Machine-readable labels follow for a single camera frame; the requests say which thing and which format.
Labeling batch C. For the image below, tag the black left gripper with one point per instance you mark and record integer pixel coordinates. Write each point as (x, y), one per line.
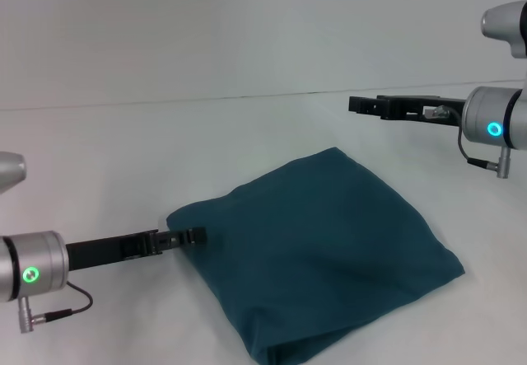
(107, 250)

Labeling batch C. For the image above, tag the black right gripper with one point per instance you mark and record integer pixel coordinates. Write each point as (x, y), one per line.
(424, 107)

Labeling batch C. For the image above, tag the teal blue shirt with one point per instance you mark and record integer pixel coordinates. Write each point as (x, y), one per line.
(321, 249)

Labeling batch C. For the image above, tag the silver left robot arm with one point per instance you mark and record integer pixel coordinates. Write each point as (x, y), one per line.
(31, 270)

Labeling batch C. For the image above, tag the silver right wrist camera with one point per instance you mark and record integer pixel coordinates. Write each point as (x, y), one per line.
(507, 25)

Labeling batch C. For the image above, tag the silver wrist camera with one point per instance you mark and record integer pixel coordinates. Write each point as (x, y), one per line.
(507, 25)
(11, 173)

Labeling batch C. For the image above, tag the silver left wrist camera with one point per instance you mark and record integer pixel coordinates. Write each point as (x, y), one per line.
(11, 173)

